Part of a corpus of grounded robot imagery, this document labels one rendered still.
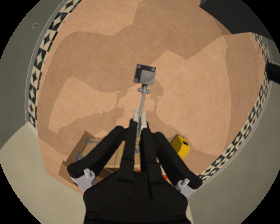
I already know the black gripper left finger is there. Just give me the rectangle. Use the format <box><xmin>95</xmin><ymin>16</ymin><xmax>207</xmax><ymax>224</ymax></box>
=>
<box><xmin>67</xmin><ymin>108</ymin><xmax>139</xmax><ymax>202</ymax></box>

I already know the grey post with hook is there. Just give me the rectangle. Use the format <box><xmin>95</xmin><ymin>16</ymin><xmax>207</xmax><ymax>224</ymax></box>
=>
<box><xmin>134</xmin><ymin>64</ymin><xmax>156</xmax><ymax>134</ymax></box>

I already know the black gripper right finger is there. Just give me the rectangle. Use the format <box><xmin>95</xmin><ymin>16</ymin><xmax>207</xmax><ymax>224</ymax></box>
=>
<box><xmin>138</xmin><ymin>110</ymin><xmax>203</xmax><ymax>203</ymax></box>

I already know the yellow tape measure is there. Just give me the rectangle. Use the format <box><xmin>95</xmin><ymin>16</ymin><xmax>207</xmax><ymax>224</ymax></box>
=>
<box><xmin>170</xmin><ymin>134</ymin><xmax>190</xmax><ymax>159</ymax></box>

